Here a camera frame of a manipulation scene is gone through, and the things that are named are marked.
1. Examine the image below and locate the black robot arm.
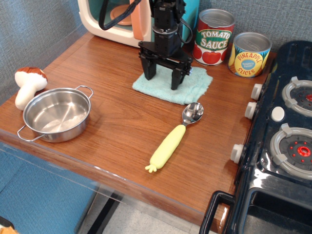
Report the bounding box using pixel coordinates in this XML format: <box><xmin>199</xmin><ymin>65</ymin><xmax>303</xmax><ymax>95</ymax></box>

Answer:
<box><xmin>138</xmin><ymin>0</ymin><xmax>193</xmax><ymax>90</ymax></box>

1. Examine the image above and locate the teal toy microwave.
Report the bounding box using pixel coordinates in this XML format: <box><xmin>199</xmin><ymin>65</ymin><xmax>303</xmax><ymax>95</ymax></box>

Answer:
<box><xmin>78</xmin><ymin>0</ymin><xmax>199</xmax><ymax>47</ymax></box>

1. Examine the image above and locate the yellow handled metal spoon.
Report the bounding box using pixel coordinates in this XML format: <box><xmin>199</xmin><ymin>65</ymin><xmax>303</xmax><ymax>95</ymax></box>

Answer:
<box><xmin>145</xmin><ymin>102</ymin><xmax>204</xmax><ymax>173</ymax></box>

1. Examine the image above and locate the small steel pot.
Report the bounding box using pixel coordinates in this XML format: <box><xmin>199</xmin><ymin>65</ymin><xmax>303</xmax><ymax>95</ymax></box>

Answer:
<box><xmin>17</xmin><ymin>85</ymin><xmax>94</xmax><ymax>143</ymax></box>

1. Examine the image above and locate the light blue cloth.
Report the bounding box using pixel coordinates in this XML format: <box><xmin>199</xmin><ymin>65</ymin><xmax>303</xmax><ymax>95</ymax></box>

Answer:
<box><xmin>132</xmin><ymin>66</ymin><xmax>213</xmax><ymax>105</ymax></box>

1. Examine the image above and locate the pineapple slices can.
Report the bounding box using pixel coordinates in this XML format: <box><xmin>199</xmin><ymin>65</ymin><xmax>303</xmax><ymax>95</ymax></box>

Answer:
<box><xmin>228</xmin><ymin>32</ymin><xmax>272</xmax><ymax>78</ymax></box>

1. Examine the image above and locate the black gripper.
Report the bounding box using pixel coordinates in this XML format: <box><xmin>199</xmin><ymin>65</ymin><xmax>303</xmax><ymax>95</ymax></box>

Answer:
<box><xmin>138</xmin><ymin>26</ymin><xmax>193</xmax><ymax>90</ymax></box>

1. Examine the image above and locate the orange object at corner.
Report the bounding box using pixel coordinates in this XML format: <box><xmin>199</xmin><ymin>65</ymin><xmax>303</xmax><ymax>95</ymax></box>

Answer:
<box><xmin>0</xmin><ymin>216</ymin><xmax>19</xmax><ymax>234</ymax></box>

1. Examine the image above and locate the black toy stove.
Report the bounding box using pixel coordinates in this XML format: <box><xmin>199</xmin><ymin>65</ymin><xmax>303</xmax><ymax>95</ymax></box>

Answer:
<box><xmin>200</xmin><ymin>40</ymin><xmax>312</xmax><ymax>234</ymax></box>

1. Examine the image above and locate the plush mushroom toy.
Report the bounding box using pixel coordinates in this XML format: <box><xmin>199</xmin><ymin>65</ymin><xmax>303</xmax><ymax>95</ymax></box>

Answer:
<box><xmin>15</xmin><ymin>67</ymin><xmax>48</xmax><ymax>111</ymax></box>

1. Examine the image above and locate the tomato sauce can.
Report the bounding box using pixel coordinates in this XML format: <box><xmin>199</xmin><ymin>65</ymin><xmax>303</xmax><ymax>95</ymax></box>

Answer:
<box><xmin>193</xmin><ymin>8</ymin><xmax>235</xmax><ymax>65</ymax></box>

